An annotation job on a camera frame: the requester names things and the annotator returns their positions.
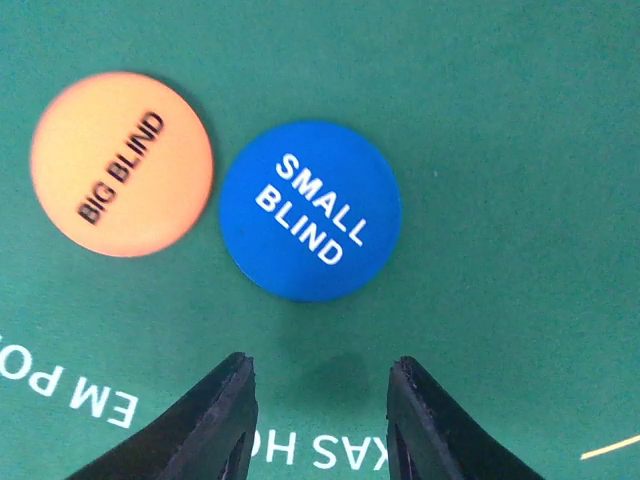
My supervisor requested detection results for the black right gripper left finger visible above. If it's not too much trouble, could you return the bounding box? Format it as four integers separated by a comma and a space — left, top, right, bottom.
70, 352, 258, 480

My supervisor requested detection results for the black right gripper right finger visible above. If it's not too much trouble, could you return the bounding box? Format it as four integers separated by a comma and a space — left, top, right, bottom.
387, 356, 542, 480

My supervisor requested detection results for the blue small blind button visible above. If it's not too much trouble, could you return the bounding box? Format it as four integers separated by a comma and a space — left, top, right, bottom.
219, 121, 402, 302

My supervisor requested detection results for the orange big blind button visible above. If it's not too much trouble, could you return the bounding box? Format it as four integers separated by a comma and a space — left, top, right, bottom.
30, 72, 214, 257

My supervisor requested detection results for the round green poker mat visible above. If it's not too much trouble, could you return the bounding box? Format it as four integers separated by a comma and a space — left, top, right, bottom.
1, 1, 639, 479

